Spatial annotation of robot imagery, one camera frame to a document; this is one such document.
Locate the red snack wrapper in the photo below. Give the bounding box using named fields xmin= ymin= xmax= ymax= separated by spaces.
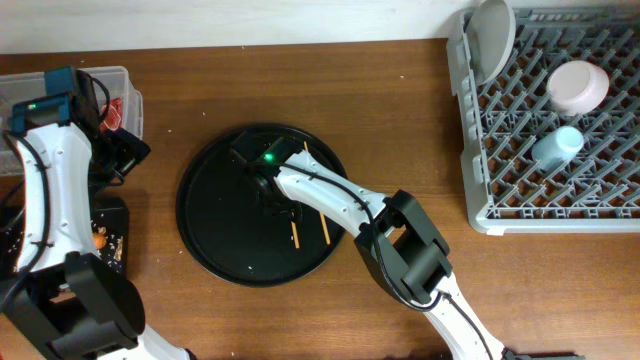
xmin=100 ymin=98 xmax=123 ymax=132

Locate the wooden chopstick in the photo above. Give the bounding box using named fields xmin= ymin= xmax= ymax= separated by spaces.
xmin=290 ymin=221 xmax=300 ymax=249
xmin=303 ymin=141 xmax=331 ymax=246

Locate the orange carrot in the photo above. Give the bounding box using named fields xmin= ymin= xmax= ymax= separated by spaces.
xmin=93 ymin=233 xmax=107 ymax=250

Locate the rice pile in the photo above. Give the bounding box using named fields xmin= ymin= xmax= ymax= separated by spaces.
xmin=91 ymin=212 xmax=124 ymax=266

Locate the white plate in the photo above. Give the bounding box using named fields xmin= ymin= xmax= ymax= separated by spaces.
xmin=465 ymin=0 xmax=516 ymax=85

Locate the light blue cup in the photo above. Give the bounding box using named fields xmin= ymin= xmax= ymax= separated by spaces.
xmin=531 ymin=126 xmax=584 ymax=171

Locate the white bowl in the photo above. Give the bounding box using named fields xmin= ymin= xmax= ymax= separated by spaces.
xmin=546 ymin=60 xmax=609 ymax=116

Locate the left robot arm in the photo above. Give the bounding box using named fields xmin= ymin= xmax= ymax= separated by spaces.
xmin=1 ymin=93 xmax=194 ymax=359

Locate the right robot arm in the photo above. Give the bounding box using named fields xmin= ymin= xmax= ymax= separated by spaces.
xmin=246 ymin=139 xmax=507 ymax=359

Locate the black waste bin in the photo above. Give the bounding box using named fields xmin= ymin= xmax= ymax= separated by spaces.
xmin=1 ymin=198 xmax=129 ymax=298

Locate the grey dishwasher rack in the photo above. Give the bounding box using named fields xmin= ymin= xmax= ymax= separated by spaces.
xmin=447 ymin=7 xmax=639 ymax=235

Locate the round black tray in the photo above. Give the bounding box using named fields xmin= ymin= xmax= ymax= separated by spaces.
xmin=176 ymin=124 xmax=346 ymax=287

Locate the clear plastic bin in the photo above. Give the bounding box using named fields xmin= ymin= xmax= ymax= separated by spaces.
xmin=1 ymin=66 xmax=144 ymax=177

